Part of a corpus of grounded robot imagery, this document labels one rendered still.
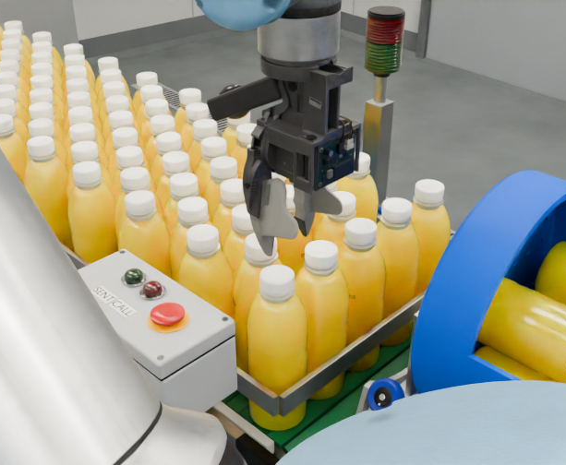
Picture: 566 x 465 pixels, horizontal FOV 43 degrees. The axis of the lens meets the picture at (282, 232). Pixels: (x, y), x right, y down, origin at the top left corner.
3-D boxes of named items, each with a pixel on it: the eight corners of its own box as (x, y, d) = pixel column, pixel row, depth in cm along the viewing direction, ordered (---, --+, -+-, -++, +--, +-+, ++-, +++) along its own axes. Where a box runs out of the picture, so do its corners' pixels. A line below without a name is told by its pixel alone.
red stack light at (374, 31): (388, 47, 119) (390, 23, 117) (357, 39, 123) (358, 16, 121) (411, 39, 123) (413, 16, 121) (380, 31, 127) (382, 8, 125)
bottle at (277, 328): (300, 433, 88) (303, 311, 78) (244, 425, 89) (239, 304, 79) (309, 392, 94) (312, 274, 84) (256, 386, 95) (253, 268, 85)
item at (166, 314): (164, 335, 73) (163, 326, 73) (143, 319, 76) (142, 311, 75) (192, 319, 76) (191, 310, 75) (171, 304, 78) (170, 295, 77)
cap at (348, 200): (322, 207, 98) (322, 195, 97) (350, 204, 99) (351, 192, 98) (330, 220, 95) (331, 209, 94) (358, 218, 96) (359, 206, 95)
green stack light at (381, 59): (385, 77, 122) (388, 48, 119) (355, 67, 126) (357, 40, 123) (408, 67, 126) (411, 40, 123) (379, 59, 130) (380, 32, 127)
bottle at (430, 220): (385, 313, 108) (395, 204, 98) (400, 288, 114) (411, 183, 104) (432, 326, 106) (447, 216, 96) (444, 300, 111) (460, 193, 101)
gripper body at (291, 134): (308, 202, 68) (310, 77, 62) (246, 173, 73) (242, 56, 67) (360, 176, 72) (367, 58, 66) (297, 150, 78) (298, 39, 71)
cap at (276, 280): (291, 303, 80) (291, 289, 79) (256, 298, 81) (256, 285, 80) (296, 282, 83) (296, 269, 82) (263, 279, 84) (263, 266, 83)
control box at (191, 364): (167, 439, 75) (159, 363, 69) (64, 350, 87) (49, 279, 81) (238, 390, 81) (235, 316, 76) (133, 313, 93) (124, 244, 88)
